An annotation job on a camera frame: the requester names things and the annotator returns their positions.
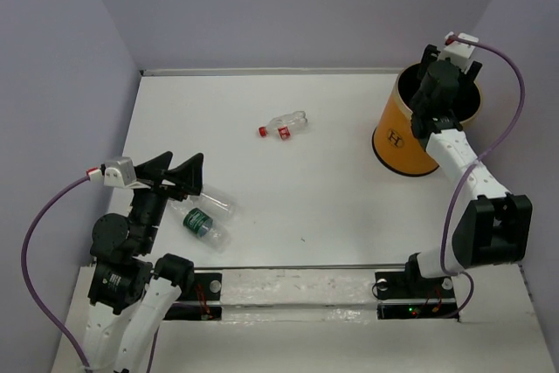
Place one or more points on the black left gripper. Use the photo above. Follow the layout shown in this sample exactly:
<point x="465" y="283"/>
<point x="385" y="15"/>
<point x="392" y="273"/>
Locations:
<point x="189" y="175"/>

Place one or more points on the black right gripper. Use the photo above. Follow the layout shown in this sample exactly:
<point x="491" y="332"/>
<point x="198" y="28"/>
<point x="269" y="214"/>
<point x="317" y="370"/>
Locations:
<point x="431" y="56"/>

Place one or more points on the clear plastic bottle no label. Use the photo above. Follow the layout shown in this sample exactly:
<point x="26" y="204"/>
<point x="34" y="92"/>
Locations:
<point x="217" y="203"/>

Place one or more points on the green label plastic bottle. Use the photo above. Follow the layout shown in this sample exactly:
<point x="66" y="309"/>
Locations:
<point x="201" y="225"/>

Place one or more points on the red cap small bottle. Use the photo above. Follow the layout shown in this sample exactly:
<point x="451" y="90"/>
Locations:
<point x="285" y="126"/>

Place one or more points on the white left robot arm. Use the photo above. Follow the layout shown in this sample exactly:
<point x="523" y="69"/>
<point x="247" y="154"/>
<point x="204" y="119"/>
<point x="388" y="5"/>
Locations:
<point x="128" y="296"/>

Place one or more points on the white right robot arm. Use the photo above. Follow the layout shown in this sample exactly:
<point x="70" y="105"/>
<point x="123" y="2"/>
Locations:
<point x="485" y="224"/>

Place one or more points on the orange cylindrical bin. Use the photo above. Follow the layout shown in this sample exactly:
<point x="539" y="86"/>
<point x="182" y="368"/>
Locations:
<point x="393" y="142"/>

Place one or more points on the silver bolt left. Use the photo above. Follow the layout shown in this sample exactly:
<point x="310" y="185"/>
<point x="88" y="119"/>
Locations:
<point x="215" y="286"/>

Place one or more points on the silver bolt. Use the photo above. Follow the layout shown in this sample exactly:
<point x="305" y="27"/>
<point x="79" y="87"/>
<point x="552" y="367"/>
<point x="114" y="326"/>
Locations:
<point x="382" y="284"/>
<point x="215" y="286"/>

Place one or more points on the silver bolt right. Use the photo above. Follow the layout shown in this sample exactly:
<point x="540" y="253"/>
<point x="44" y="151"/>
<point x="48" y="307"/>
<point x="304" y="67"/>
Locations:
<point x="382" y="284"/>

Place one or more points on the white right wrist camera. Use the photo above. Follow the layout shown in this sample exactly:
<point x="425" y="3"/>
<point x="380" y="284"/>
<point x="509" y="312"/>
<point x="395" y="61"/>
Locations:
<point x="457" y="52"/>

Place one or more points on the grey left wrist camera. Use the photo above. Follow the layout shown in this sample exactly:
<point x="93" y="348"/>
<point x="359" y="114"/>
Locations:
<point x="118" y="172"/>

